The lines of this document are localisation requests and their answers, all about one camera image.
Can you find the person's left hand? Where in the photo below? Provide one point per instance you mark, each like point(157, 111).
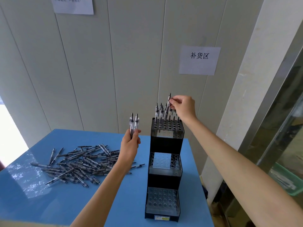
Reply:
point(129, 151)

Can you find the person's right hand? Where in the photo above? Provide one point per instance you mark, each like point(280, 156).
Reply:
point(185, 109)

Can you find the black transparent pen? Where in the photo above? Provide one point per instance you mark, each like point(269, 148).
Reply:
point(136, 124)
point(131, 125)
point(169, 100)

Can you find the row of black pens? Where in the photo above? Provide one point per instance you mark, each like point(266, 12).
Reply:
point(156, 113)

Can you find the black tiered pen display stand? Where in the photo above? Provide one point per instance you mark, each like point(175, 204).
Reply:
point(165, 144)

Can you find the pile of black pens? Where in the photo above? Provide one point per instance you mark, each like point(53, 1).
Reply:
point(82, 163)

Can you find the person's right forearm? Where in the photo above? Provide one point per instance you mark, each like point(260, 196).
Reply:
point(236, 167)

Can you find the person's left forearm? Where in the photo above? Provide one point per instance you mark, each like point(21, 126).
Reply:
point(99, 200)

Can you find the white paper sign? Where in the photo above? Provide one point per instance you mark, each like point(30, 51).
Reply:
point(198, 67)
point(71, 7)

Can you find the steel framed glass partition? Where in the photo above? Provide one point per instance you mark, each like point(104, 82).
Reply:
point(277, 92)

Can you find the blue table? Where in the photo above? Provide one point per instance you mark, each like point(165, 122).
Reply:
point(47, 205)

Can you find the dark framed glass door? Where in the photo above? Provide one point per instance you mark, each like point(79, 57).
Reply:
point(9, 139)

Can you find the green plastic basket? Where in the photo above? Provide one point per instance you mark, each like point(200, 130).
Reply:
point(296, 190)

